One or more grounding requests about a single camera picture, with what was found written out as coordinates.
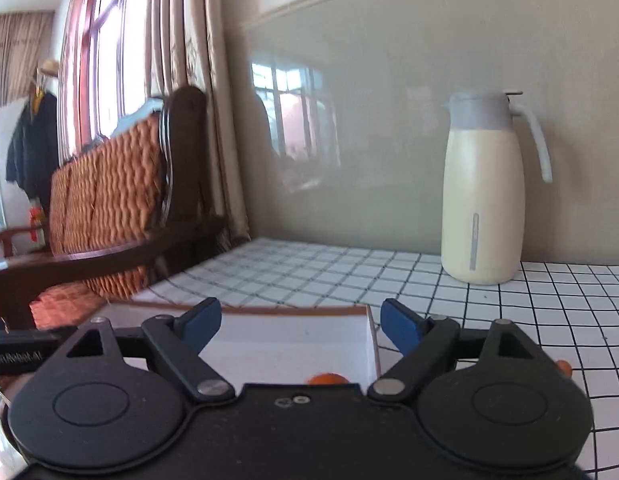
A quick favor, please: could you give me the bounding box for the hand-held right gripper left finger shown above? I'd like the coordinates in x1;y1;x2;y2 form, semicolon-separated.
64;297;236;402

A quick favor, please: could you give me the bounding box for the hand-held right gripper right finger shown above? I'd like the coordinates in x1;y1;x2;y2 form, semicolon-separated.
367;298;539;403

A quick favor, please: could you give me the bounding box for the white tray with brown rim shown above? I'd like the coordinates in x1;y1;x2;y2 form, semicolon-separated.
92;301;381;391

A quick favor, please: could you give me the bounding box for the checkered white tablecloth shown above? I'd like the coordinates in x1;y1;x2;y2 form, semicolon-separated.
134;237;619;476

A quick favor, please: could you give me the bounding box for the cream thermos jug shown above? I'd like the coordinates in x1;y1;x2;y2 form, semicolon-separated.
441;91;554;286

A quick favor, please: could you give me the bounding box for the orange woven sofa cushion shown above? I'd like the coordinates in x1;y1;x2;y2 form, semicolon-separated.
31;112;168;332

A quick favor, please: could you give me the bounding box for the dark wooden sofa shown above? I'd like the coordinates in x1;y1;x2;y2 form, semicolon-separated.
0;85;228;332

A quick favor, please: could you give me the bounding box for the white cabinet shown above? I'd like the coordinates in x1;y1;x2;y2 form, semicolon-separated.
0;100;26;198

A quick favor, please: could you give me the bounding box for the dark hanging jacket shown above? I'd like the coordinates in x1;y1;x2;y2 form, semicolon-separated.
5;91;58;202

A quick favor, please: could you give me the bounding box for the beige curtain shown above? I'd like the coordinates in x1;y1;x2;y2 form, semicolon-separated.
149;0;251;252

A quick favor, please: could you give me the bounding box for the wooden framed window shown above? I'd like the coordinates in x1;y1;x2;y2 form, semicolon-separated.
56;0;161;161

